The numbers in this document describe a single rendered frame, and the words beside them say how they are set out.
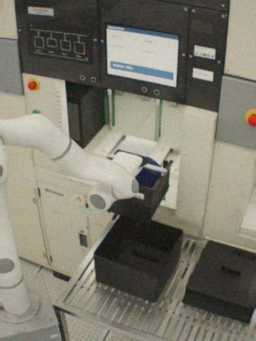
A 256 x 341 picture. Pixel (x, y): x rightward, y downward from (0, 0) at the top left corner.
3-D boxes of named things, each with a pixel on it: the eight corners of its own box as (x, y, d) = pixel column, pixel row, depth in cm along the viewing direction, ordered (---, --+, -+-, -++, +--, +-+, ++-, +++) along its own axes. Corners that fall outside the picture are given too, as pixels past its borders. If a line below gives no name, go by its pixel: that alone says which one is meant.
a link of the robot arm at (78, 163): (91, 128, 135) (144, 180, 155) (52, 136, 144) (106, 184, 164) (82, 154, 131) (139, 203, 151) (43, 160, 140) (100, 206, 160)
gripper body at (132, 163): (105, 180, 167) (118, 162, 175) (131, 187, 164) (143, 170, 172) (104, 163, 162) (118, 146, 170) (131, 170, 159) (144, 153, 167)
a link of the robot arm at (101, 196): (122, 167, 157) (100, 170, 162) (104, 190, 147) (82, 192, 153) (132, 187, 160) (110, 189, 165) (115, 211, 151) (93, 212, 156)
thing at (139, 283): (123, 237, 206) (123, 210, 195) (180, 257, 197) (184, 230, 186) (94, 281, 186) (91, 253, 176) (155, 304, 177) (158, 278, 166)
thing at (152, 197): (97, 215, 189) (94, 151, 170) (119, 186, 204) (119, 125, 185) (152, 233, 181) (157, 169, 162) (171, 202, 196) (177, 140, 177)
